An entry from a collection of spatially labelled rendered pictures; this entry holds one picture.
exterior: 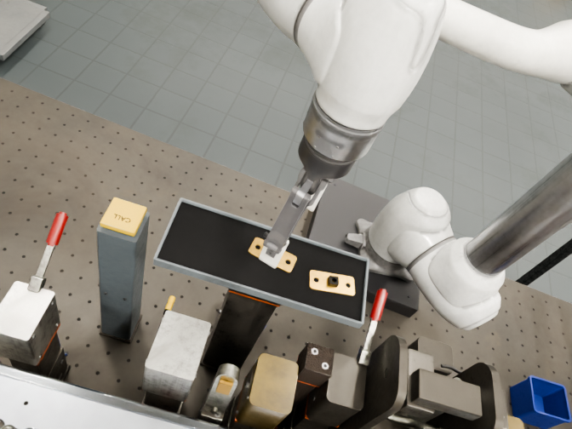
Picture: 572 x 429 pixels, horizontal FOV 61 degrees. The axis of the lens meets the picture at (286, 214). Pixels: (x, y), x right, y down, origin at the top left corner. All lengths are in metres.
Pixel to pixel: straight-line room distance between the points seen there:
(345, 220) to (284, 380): 0.75
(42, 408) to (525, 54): 0.90
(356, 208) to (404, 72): 1.08
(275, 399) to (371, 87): 0.54
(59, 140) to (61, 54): 1.49
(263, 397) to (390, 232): 0.65
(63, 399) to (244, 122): 2.15
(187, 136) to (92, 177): 1.20
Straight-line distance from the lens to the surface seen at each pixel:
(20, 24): 3.08
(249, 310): 0.95
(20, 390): 0.92
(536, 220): 1.10
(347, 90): 0.52
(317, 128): 0.57
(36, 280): 0.92
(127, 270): 0.95
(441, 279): 1.27
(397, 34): 0.48
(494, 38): 0.77
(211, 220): 0.88
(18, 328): 0.90
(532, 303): 1.81
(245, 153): 2.65
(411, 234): 1.30
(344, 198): 1.56
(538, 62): 0.82
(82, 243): 1.39
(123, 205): 0.89
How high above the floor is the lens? 1.87
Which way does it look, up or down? 50 degrees down
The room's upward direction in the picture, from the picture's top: 25 degrees clockwise
